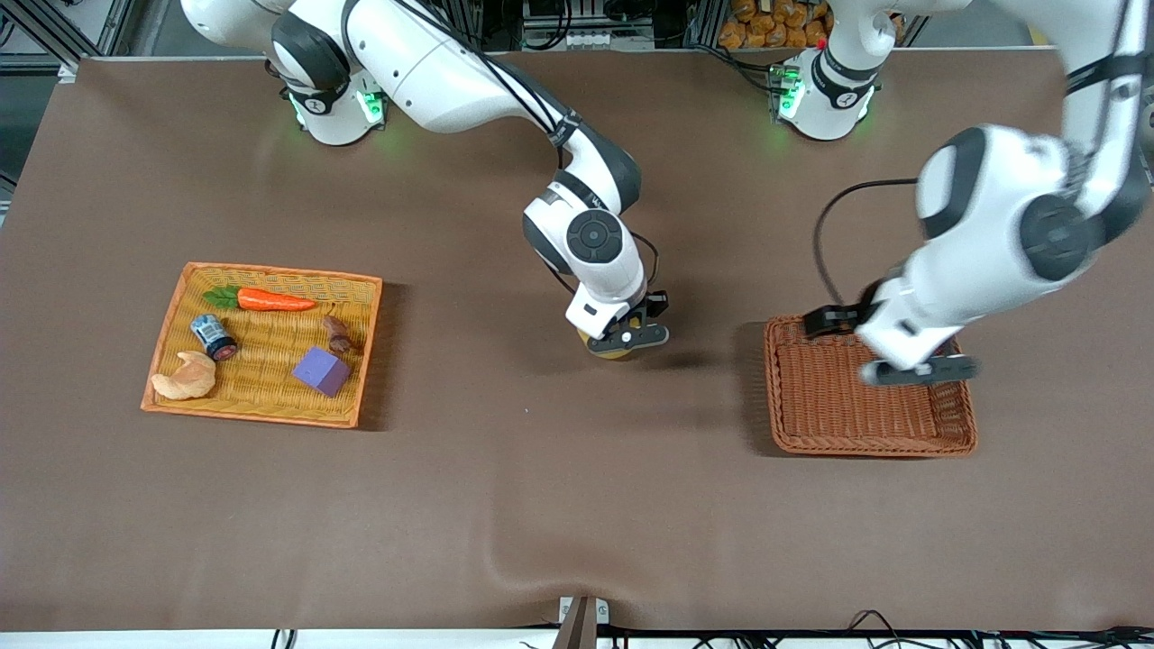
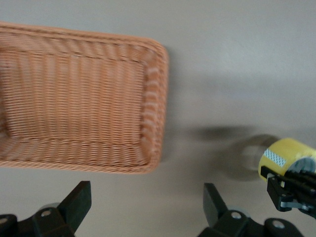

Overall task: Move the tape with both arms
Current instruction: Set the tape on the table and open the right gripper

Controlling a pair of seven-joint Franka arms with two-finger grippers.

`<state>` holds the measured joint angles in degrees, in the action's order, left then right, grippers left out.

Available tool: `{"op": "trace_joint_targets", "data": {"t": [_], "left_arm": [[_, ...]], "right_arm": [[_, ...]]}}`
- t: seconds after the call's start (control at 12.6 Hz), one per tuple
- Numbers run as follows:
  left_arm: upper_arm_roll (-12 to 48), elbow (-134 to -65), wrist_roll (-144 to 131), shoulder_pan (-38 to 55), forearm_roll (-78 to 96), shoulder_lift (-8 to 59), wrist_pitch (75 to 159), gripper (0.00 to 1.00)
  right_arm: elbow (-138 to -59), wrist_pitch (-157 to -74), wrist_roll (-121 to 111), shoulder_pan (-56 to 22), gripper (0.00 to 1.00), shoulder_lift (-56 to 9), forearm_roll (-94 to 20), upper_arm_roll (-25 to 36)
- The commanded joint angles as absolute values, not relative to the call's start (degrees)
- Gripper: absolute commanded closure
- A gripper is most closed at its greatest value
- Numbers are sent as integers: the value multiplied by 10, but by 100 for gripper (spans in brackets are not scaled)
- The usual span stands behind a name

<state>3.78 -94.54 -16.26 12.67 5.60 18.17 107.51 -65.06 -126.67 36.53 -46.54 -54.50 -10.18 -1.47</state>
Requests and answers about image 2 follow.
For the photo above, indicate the large table cover cloth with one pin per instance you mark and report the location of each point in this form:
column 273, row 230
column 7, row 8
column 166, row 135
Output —
column 234, row 61

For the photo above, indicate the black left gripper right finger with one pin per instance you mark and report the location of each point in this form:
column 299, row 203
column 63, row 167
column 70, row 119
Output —
column 214, row 205

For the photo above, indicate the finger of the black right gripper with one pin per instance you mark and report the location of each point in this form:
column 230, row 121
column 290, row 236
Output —
column 284, row 197
column 303, row 178

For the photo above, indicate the yellow tape roll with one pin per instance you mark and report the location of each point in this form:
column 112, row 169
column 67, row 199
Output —
column 288, row 150

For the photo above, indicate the brown wicker basket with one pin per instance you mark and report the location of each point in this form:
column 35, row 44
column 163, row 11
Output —
column 74, row 106

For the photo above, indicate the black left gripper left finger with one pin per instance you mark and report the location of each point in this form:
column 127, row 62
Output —
column 74, row 205

